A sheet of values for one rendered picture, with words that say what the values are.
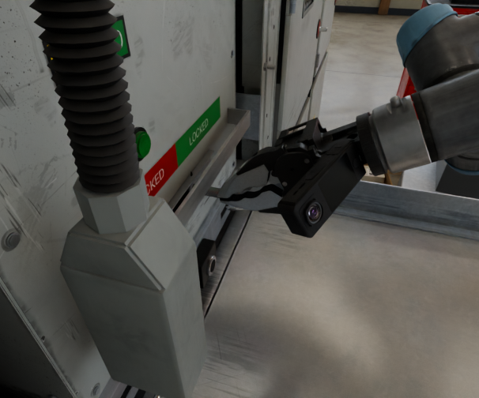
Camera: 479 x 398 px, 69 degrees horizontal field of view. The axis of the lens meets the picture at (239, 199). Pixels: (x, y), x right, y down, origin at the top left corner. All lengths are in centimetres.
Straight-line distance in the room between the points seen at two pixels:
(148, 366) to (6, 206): 15
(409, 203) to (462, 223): 11
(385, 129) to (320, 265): 31
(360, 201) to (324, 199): 40
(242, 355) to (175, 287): 32
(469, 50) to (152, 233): 44
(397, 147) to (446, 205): 40
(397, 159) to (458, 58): 17
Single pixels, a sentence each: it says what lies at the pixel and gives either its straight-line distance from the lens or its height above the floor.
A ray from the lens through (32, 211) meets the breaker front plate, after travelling 27.
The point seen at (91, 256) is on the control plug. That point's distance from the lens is 21.
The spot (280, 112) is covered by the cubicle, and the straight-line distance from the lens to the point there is 80.
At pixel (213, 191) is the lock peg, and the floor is 102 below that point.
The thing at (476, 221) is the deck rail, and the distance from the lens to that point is 80.
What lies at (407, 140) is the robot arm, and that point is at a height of 114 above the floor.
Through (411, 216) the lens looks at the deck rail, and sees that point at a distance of 78.
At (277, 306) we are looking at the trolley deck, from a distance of 56.
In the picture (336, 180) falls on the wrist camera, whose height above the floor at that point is 110.
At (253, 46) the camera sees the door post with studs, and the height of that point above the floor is 114.
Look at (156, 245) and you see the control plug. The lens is 20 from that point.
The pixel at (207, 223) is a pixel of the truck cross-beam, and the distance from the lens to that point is 57.
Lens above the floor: 130
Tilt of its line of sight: 38 degrees down
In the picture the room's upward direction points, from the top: straight up
